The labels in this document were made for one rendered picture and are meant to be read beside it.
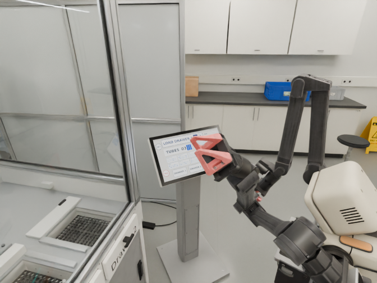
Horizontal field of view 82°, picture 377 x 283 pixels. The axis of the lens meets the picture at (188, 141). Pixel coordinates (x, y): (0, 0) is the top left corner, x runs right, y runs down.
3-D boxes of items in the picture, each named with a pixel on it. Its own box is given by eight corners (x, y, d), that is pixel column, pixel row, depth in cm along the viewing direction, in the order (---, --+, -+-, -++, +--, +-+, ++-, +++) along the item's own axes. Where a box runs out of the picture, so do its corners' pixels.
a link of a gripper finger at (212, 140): (178, 139, 49) (203, 151, 55) (186, 165, 45) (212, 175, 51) (200, 121, 46) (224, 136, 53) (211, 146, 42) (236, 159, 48)
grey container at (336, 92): (334, 96, 364) (336, 85, 357) (343, 100, 336) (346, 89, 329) (308, 95, 368) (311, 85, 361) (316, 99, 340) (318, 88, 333)
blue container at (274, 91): (299, 95, 367) (303, 82, 358) (309, 101, 330) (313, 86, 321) (262, 94, 373) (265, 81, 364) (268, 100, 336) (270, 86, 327)
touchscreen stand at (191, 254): (229, 275, 179) (242, 169, 136) (179, 302, 160) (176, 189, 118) (199, 231, 219) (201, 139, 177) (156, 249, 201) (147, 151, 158)
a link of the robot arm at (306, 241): (316, 246, 62) (303, 260, 61) (290, 218, 63) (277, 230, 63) (337, 257, 53) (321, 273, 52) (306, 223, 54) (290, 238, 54)
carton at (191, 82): (198, 92, 386) (199, 76, 375) (197, 96, 358) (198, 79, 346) (175, 92, 391) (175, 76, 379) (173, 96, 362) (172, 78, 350)
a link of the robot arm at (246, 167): (257, 167, 57) (244, 183, 58) (239, 152, 62) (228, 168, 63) (244, 159, 53) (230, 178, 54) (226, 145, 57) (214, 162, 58)
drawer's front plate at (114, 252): (138, 228, 118) (137, 213, 114) (109, 281, 93) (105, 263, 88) (136, 228, 119) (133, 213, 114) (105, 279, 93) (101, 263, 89)
